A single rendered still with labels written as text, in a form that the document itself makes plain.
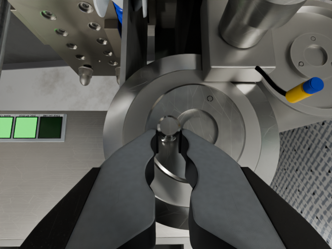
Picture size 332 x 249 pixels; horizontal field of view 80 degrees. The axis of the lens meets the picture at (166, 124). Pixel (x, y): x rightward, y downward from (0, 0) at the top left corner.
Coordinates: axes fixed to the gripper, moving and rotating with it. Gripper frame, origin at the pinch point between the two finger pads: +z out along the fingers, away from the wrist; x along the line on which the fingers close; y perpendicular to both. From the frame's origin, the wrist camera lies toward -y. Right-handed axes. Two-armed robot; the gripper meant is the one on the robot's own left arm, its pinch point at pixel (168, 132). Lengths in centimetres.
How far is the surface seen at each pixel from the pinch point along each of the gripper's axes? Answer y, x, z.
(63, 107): 91, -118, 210
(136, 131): 1.8, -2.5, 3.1
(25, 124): 17, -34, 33
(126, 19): -6.2, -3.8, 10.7
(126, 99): -0.2, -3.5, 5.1
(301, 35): -5.0, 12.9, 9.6
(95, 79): 63, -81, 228
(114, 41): -2.2, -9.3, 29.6
